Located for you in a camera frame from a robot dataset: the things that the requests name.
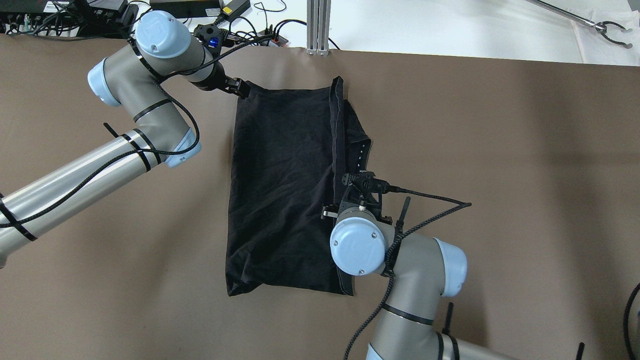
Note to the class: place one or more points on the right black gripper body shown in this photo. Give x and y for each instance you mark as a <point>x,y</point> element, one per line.
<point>328,213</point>

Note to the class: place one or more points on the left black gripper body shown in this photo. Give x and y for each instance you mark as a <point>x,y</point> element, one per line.
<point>218,80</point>

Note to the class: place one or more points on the black graphic t-shirt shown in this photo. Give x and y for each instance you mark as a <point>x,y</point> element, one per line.
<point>291,149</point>

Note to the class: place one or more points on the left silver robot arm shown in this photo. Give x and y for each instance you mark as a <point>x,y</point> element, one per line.
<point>165,132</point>

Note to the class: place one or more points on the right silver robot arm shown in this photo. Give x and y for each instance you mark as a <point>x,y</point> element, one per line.
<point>420,271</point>

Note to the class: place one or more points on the red power strip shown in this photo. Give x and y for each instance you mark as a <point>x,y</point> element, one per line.
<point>273,41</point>

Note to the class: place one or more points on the aluminium frame cage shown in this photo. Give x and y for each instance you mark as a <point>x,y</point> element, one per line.
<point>317,27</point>

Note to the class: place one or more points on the green handled reacher grabber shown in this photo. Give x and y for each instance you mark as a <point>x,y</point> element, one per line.
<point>600,27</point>

